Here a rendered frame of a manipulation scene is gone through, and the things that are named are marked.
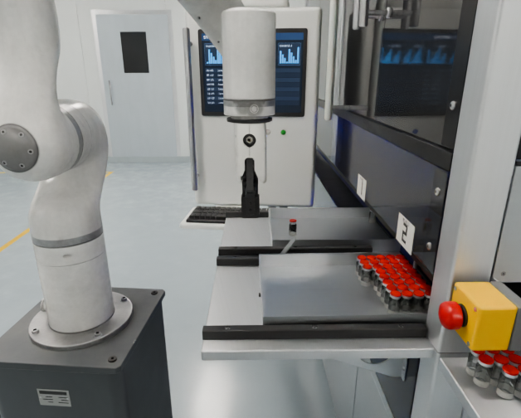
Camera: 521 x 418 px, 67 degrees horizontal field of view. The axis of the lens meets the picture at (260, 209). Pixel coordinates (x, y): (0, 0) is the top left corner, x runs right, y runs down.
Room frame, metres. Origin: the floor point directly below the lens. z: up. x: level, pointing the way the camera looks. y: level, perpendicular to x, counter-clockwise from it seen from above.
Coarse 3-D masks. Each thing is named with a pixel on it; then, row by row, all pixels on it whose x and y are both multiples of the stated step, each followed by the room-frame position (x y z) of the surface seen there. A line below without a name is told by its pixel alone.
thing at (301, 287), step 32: (288, 256) 0.86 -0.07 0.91; (320, 256) 0.86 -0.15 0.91; (352, 256) 0.87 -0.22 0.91; (288, 288) 0.76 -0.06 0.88; (320, 288) 0.76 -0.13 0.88; (352, 288) 0.76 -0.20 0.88; (288, 320) 0.60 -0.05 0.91; (320, 320) 0.61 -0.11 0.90; (352, 320) 0.61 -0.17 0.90; (384, 320) 0.61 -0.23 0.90; (416, 320) 0.61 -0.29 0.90
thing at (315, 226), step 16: (272, 208) 1.20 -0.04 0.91; (288, 208) 1.20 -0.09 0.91; (304, 208) 1.20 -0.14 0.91; (320, 208) 1.20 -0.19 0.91; (336, 208) 1.21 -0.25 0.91; (352, 208) 1.21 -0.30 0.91; (368, 208) 1.21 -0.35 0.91; (272, 224) 1.14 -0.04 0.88; (288, 224) 1.14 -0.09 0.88; (304, 224) 1.14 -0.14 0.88; (320, 224) 1.14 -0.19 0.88; (336, 224) 1.14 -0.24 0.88; (352, 224) 1.14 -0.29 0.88; (368, 224) 1.14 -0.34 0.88; (272, 240) 0.95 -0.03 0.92; (288, 240) 0.95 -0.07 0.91; (304, 240) 0.95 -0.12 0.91; (320, 240) 0.95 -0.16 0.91; (336, 240) 0.95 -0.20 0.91; (352, 240) 0.95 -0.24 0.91; (368, 240) 0.95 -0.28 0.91; (384, 240) 0.95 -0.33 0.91
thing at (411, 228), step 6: (402, 216) 0.76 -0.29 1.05; (402, 222) 0.76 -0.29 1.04; (408, 222) 0.73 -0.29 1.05; (402, 228) 0.75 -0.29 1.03; (408, 228) 0.72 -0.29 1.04; (414, 228) 0.70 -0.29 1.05; (408, 234) 0.72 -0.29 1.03; (408, 240) 0.72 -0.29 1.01; (408, 246) 0.71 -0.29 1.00; (408, 252) 0.71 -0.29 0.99
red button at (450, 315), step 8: (440, 304) 0.50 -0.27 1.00; (448, 304) 0.49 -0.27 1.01; (456, 304) 0.49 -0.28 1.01; (440, 312) 0.50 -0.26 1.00; (448, 312) 0.48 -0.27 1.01; (456, 312) 0.48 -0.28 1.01; (440, 320) 0.49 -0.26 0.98; (448, 320) 0.47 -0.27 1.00; (456, 320) 0.47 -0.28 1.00; (448, 328) 0.48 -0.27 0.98; (456, 328) 0.47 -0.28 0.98
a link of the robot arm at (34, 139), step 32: (0, 0) 0.62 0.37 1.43; (32, 0) 0.64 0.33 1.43; (0, 32) 0.62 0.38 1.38; (32, 32) 0.63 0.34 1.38; (0, 64) 0.61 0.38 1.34; (32, 64) 0.62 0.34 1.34; (0, 96) 0.59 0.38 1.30; (32, 96) 0.59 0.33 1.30; (0, 128) 0.57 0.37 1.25; (32, 128) 0.57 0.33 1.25; (64, 128) 0.61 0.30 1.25; (0, 160) 0.57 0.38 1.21; (32, 160) 0.57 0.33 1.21; (64, 160) 0.60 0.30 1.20
